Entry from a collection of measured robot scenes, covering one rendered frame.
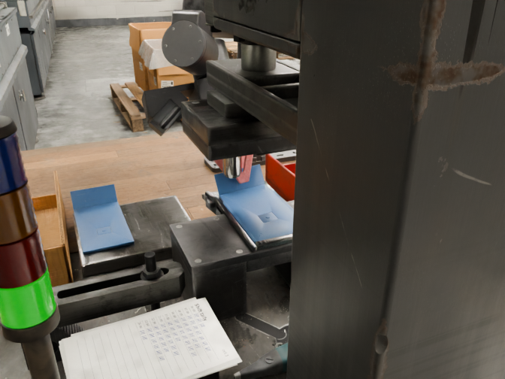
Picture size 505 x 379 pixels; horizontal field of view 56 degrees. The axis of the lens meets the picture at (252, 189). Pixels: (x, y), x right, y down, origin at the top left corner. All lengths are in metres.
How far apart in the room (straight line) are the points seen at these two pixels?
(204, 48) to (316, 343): 0.39
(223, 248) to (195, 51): 0.24
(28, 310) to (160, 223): 0.40
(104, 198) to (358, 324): 0.60
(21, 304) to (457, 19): 0.32
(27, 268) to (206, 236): 0.27
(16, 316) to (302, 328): 0.20
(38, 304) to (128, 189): 0.56
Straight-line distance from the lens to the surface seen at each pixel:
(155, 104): 0.66
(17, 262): 0.36
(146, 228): 0.74
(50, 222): 0.84
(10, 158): 0.33
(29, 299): 0.37
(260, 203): 0.64
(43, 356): 0.42
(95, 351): 0.50
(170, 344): 0.49
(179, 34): 0.63
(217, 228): 0.59
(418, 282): 0.27
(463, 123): 0.24
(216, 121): 0.48
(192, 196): 0.87
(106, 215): 0.78
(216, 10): 0.44
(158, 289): 0.54
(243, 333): 0.57
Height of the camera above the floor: 1.29
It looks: 26 degrees down
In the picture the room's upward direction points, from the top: straight up
